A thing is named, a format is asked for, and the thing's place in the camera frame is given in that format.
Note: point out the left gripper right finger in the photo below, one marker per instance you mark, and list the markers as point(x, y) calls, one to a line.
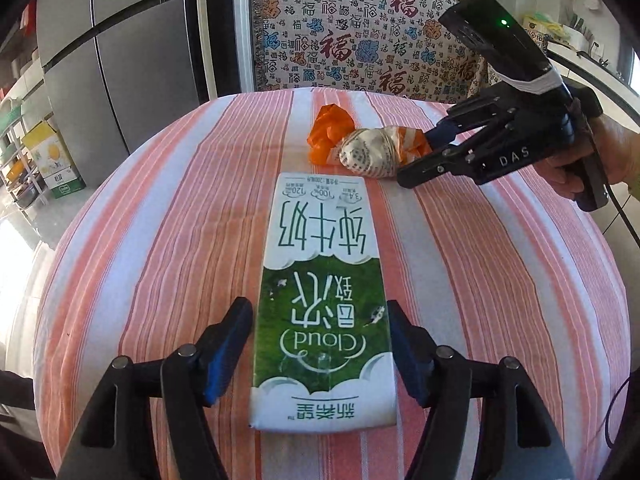
point(517, 437)

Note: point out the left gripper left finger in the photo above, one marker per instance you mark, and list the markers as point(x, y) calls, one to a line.
point(114, 438)

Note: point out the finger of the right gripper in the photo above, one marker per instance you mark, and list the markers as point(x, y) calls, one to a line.
point(452, 159)
point(470, 114)

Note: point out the orange white snack wrapper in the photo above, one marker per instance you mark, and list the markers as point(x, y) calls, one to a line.
point(376, 153)

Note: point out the green white milk carton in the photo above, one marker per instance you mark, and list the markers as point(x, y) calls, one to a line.
point(322, 352)

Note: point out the person right hand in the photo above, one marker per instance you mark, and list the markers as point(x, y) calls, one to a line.
point(618, 148)

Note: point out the patterned fabric cover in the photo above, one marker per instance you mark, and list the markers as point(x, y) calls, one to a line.
point(393, 47)

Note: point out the pink striped tablecloth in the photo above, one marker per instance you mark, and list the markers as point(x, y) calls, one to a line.
point(227, 202)

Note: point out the yellow cardboard box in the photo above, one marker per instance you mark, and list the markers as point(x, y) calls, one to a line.
point(51, 157)

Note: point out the white storage rack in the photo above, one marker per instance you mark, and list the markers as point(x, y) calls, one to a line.
point(19, 173)

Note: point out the grey refrigerator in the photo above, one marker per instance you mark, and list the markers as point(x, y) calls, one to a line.
point(117, 72)

